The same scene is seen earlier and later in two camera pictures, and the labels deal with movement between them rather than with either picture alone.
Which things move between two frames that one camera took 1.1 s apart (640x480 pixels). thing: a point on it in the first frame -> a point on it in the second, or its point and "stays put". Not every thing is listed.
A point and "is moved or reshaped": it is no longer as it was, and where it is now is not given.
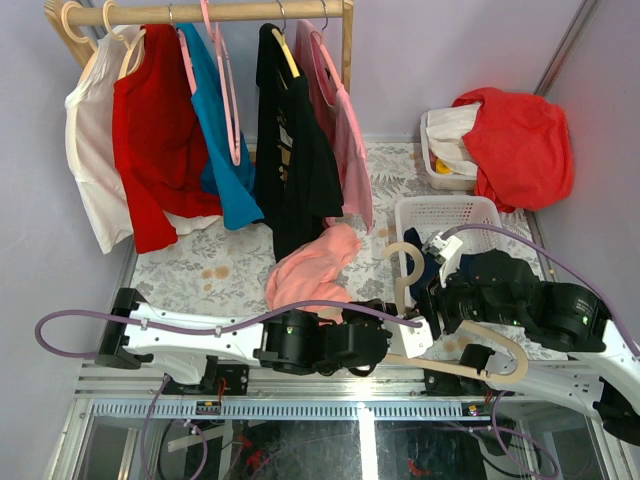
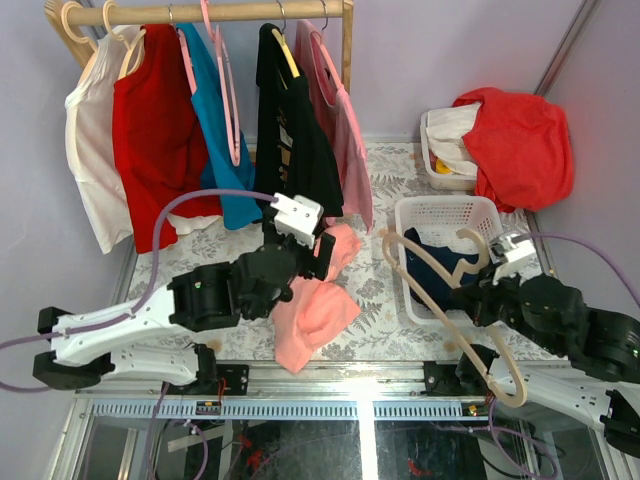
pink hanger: (228, 86) stays put
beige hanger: (85, 39) stays put
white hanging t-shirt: (92, 139) stays put
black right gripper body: (435, 303) -> (480, 301)
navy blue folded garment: (432, 267) stays put
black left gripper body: (379, 338) -> (318, 255)
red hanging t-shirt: (160, 148) stays put
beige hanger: (504, 376) is moved or reshaped
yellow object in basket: (442, 168) stays put
